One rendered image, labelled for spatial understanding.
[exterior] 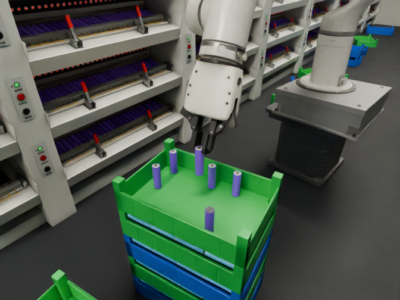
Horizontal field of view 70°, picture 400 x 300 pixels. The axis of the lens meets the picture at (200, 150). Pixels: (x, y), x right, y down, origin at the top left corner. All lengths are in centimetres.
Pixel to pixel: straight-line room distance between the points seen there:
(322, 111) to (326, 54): 21
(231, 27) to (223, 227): 38
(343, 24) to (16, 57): 99
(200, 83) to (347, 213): 83
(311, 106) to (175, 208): 64
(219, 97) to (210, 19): 14
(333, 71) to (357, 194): 49
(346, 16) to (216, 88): 69
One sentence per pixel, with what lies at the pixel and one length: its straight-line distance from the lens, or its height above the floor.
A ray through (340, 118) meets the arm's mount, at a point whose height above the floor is 34.
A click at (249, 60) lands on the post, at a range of 192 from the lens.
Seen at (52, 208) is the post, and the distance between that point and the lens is 112.
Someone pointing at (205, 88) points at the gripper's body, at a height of 58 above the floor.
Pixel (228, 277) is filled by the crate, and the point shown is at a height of 28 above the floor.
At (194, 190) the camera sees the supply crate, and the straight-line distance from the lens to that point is 69.
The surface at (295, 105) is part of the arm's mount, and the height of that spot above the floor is 34.
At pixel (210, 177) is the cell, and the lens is 67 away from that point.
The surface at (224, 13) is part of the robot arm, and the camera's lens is 54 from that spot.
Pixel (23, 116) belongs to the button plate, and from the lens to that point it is 94.
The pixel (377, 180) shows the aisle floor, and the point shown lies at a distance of 144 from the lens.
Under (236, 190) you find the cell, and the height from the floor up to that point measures 35.
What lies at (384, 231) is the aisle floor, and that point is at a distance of 121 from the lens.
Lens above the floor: 78
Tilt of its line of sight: 33 degrees down
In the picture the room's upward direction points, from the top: straight up
